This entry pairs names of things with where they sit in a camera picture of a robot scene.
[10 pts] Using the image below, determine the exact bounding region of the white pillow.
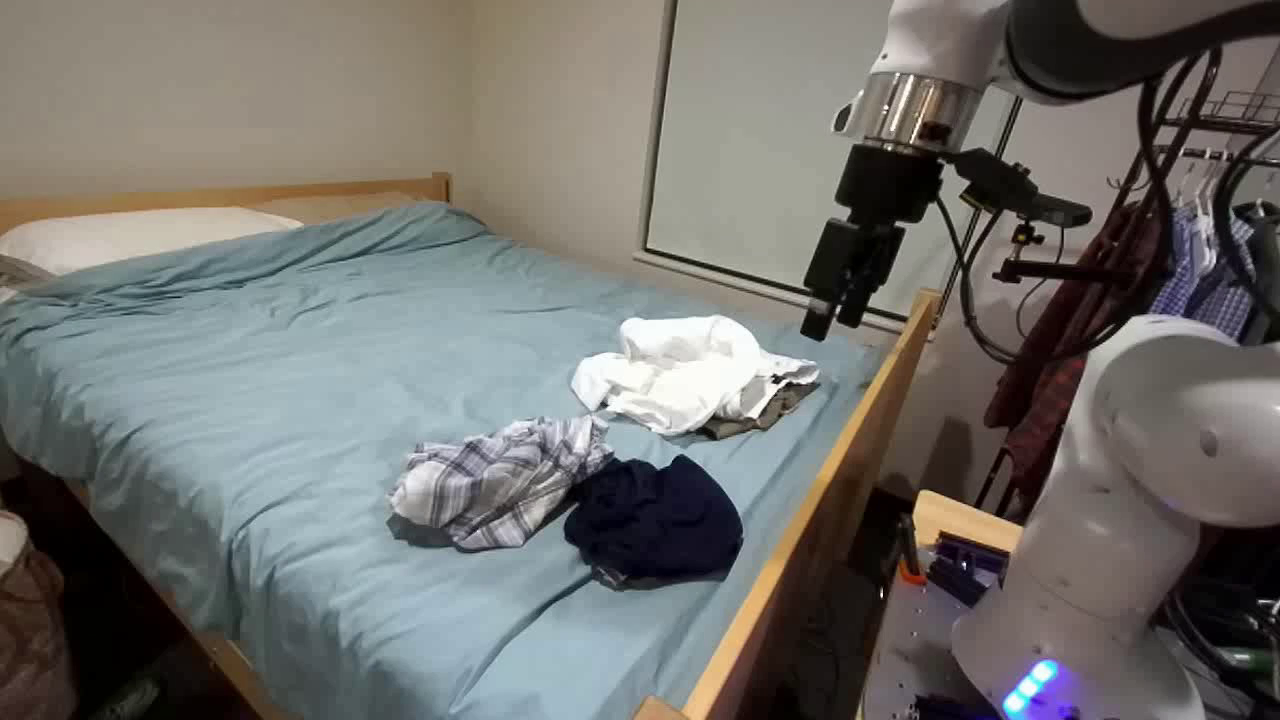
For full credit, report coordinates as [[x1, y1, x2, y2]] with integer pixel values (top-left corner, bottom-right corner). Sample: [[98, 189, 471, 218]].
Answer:
[[0, 203, 309, 285]]

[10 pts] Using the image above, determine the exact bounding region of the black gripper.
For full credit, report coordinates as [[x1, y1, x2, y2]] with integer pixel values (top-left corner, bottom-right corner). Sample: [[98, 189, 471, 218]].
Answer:
[[794, 140, 942, 344]]

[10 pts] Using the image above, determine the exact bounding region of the white framed window panel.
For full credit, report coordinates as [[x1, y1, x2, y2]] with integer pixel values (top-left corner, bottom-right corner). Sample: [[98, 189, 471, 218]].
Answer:
[[641, 0, 1022, 331]]

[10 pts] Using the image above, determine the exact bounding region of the orange black hand tool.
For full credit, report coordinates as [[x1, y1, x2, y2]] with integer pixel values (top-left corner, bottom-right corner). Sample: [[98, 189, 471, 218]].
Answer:
[[895, 529, 1007, 610]]

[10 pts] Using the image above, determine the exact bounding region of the wooden bed with blue sheet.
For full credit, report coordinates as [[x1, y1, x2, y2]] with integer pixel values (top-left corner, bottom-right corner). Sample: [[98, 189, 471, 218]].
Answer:
[[0, 168, 942, 720]]

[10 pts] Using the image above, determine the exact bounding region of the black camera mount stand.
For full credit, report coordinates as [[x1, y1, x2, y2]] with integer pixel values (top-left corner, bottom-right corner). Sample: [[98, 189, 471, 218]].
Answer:
[[988, 218, 1087, 291]]

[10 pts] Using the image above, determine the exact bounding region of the navy blue garment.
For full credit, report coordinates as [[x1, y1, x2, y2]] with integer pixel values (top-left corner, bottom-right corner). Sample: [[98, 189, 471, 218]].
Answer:
[[560, 454, 747, 593]]

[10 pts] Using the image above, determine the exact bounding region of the plaid checkered garment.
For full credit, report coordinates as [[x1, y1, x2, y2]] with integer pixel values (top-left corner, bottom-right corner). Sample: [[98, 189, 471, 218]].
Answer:
[[388, 411, 617, 555]]

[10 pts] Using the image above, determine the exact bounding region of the dark red hanging garment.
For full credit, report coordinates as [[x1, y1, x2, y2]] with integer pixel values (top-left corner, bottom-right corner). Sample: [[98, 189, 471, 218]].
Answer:
[[981, 195, 1166, 512]]

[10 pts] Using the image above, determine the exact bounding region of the blue striped hanging shirt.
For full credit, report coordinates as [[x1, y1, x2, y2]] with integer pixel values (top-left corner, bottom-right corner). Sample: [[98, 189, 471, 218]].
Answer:
[[1148, 168, 1262, 340]]

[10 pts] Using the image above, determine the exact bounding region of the brown bag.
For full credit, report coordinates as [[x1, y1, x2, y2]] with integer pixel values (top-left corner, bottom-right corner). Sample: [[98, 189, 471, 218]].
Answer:
[[0, 503, 80, 720]]

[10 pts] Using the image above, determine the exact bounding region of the black wire clothes rack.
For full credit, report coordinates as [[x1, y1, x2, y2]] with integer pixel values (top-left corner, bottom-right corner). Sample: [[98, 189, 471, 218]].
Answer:
[[1132, 36, 1280, 180]]

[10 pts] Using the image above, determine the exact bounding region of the light blue bed sheet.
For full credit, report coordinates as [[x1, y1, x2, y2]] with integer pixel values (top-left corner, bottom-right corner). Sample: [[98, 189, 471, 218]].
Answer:
[[0, 195, 891, 720]]

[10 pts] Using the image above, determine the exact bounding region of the wooden edged robot table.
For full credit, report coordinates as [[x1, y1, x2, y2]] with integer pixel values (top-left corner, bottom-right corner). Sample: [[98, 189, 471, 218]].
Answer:
[[856, 484, 1031, 720]]

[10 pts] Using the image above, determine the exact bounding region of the white garment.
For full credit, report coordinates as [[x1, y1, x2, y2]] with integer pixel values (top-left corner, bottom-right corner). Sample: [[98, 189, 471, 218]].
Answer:
[[566, 311, 823, 444]]

